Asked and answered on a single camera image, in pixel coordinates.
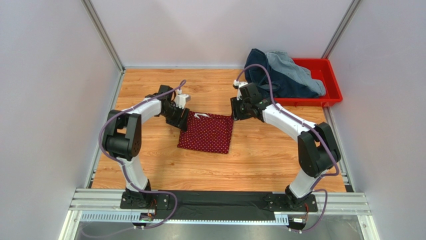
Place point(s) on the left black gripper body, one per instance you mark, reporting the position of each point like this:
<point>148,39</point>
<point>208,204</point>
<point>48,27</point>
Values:
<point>173,115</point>

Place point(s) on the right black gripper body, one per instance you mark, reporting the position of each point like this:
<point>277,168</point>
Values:
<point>237,110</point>

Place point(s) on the red polka dot skirt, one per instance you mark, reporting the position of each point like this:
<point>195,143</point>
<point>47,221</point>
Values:
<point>206,132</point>

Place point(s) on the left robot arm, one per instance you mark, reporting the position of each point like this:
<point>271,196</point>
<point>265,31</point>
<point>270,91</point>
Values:
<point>120,139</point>

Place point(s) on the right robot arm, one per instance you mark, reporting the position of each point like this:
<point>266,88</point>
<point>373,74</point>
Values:
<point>317,147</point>

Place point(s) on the light blue denim skirt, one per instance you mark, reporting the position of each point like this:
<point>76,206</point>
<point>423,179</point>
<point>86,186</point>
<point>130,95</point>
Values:
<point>281,62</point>

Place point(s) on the red plastic bin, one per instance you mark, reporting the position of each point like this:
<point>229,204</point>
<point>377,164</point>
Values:
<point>321,69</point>

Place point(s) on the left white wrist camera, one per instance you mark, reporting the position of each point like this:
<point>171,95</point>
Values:
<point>181,99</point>

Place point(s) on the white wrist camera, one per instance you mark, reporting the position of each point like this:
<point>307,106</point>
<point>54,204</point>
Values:
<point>238,85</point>
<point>181,99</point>

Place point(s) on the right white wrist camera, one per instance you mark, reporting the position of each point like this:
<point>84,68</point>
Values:
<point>238,85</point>

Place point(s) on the aluminium frame rail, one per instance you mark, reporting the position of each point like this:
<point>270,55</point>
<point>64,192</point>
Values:
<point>338,203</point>

